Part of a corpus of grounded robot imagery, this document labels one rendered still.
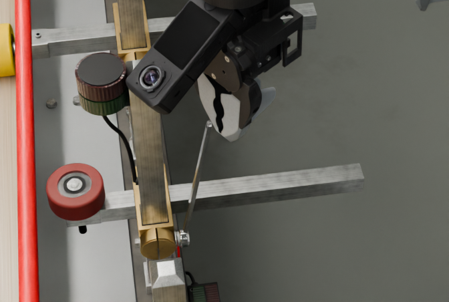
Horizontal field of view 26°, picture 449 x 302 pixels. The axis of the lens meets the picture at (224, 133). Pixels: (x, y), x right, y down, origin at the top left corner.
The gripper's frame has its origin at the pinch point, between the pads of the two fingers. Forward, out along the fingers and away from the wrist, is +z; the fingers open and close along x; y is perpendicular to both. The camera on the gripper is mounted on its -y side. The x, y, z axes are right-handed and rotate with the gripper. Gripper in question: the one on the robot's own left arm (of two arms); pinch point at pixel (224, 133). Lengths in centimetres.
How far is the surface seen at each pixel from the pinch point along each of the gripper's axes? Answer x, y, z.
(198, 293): 14, 5, 54
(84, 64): 24.0, -0.6, 7.2
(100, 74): 21.4, -0.3, 7.3
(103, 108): 19.8, -1.7, 10.8
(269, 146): 70, 75, 126
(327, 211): 45, 70, 126
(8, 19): 64, 10, 34
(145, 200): 18.8, 1.4, 31.1
